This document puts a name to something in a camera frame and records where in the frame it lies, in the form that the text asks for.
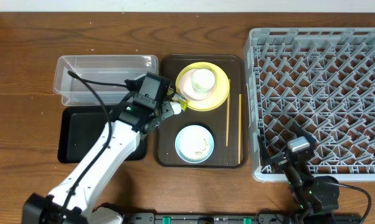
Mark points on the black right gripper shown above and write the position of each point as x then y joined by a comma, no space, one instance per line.
281,160

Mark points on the light blue bowl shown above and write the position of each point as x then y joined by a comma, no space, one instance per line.
194,144

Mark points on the yellow plate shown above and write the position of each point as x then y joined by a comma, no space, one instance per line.
218,95

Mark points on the dark brown serving tray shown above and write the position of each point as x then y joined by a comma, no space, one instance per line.
214,120

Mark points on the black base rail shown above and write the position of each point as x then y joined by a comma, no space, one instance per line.
261,218

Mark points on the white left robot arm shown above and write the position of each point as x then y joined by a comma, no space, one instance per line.
73,200

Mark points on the black tray bin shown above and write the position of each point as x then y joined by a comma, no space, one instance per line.
81,126

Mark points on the grey dishwasher rack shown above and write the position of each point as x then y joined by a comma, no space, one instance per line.
322,79

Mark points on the white cup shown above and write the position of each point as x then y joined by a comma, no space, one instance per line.
203,80

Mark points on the wooden chopstick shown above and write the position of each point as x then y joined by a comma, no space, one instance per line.
239,128
227,117

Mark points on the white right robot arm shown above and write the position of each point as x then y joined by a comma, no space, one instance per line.
314,195

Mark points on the clear plastic bin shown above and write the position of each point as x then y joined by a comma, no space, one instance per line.
113,70

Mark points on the yellow green snack wrapper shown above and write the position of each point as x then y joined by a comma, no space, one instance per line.
174,96

